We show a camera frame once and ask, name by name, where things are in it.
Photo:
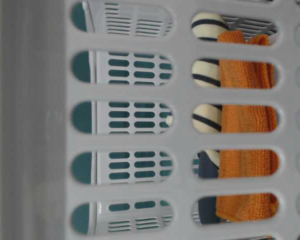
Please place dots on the cream navy striped cloth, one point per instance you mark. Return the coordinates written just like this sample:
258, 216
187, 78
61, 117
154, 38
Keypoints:
207, 117

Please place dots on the white plastic shopping basket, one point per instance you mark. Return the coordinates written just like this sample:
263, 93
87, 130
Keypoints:
38, 141

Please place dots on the orange knitted cloth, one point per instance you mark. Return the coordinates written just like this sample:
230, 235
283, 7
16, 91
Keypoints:
247, 119

